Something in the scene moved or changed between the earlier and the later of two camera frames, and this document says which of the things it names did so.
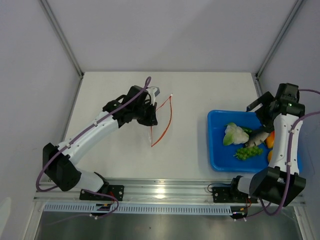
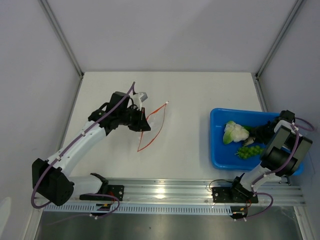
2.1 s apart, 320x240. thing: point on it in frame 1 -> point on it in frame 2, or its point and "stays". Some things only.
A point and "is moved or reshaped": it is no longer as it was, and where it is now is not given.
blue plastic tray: [221, 157] stays
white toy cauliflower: [234, 134] stays
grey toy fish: [256, 138] is moved or reshaped
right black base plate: [231, 194] stays
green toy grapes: [243, 153] stays
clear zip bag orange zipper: [163, 115] is moved or reshaped
